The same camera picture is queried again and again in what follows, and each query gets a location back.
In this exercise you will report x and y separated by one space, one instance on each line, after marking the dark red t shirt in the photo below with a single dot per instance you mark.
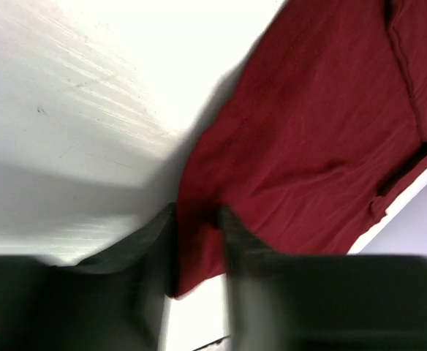
326 127

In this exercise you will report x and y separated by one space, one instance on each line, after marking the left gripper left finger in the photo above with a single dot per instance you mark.
112 300

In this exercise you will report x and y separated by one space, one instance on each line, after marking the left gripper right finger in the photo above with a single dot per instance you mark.
278 301

